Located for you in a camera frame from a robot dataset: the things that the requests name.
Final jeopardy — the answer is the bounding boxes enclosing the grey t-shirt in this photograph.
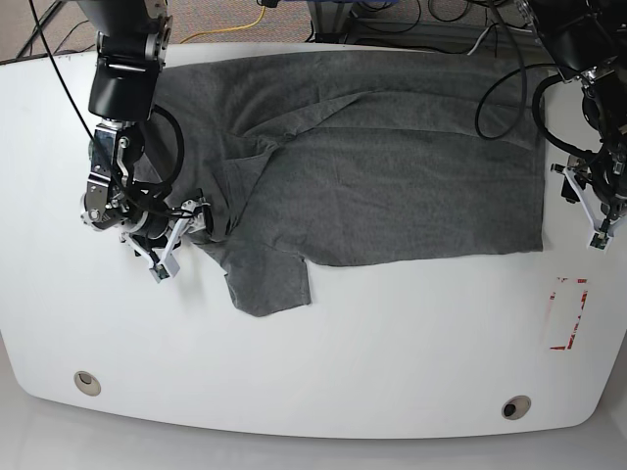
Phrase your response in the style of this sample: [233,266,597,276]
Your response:
[155,50,545,317]

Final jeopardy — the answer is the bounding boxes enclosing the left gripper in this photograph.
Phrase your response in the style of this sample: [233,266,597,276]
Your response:
[560,164,626,215]

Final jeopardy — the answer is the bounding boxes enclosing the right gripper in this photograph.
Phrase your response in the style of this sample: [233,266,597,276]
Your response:
[126,208,214,257]

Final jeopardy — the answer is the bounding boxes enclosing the yellow cable on floor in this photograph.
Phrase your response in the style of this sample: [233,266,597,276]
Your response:
[181,5,268,44]

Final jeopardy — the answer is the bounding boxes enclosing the red tape rectangle marking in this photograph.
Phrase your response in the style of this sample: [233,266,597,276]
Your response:
[544,277,589,352]

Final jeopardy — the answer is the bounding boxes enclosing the white cable on floor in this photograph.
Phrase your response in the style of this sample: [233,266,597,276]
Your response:
[467,23,499,56]

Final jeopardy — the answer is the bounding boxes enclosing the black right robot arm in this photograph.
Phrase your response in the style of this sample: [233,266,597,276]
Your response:
[79,1,227,260]

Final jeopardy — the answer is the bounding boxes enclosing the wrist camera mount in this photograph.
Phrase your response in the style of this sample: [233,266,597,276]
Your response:
[550,156,626,252]
[121,196,211,283]

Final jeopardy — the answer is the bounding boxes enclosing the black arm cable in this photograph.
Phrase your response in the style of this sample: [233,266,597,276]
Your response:
[473,0,594,158]
[131,105,187,202]

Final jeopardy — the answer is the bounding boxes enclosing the table cable grommet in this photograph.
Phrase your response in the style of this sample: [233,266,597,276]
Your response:
[73,371,102,397]
[502,396,532,421]

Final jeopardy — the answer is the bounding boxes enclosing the right table cable grommet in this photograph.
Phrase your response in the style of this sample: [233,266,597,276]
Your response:
[502,396,532,421]

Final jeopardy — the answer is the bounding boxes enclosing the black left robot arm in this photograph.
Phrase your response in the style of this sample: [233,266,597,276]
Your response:
[516,0,626,221]

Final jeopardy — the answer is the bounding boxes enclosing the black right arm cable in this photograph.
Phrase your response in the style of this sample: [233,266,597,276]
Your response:
[131,105,187,202]

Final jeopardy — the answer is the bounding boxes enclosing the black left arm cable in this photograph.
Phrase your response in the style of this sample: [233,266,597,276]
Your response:
[473,0,594,158]

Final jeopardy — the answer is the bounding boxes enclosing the left table cable grommet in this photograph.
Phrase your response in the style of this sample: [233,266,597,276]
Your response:
[73,371,102,397]

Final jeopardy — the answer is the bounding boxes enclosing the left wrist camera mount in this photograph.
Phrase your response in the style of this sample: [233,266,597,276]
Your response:
[550,156,626,252]

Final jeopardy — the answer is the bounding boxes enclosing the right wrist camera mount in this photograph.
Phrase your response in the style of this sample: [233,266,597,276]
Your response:
[121,196,211,283]

